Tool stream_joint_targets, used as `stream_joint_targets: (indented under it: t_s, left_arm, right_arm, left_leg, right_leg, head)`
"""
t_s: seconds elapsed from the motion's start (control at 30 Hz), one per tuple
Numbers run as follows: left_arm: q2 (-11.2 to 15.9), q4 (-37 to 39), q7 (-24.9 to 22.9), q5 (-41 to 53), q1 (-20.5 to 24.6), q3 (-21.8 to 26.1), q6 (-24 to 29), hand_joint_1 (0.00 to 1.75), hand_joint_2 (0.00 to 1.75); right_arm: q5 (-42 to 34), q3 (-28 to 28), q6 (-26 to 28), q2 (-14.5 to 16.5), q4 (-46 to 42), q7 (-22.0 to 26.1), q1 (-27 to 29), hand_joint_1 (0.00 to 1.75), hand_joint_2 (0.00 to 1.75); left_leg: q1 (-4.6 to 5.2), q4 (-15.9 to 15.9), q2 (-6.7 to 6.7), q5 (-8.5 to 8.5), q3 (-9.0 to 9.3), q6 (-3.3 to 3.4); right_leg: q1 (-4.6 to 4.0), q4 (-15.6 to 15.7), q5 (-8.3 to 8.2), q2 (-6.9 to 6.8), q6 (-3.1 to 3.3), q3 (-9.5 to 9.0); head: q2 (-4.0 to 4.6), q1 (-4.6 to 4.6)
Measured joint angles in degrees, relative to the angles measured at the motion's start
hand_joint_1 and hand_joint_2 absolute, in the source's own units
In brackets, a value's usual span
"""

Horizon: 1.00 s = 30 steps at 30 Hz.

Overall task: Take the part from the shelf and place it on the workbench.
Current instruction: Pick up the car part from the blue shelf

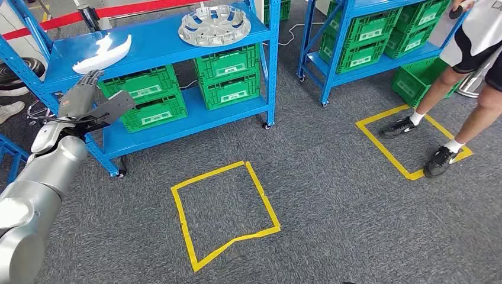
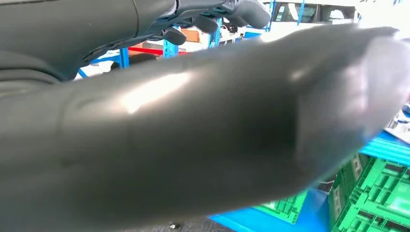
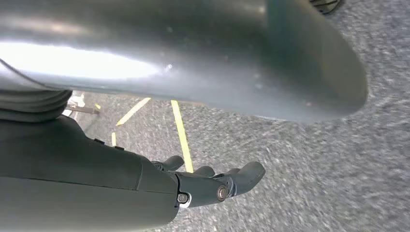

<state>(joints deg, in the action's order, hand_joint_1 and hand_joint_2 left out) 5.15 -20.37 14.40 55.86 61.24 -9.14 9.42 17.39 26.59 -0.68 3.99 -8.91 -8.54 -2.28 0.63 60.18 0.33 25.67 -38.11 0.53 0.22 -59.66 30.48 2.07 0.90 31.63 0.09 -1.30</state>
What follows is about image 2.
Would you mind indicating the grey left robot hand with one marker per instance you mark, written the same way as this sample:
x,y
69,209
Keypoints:
x,y
192,128

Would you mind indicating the white car body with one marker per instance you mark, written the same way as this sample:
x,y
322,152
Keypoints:
x,y
307,12

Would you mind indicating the green folding crate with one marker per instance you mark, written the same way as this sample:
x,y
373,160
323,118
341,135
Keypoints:
x,y
285,206
378,198

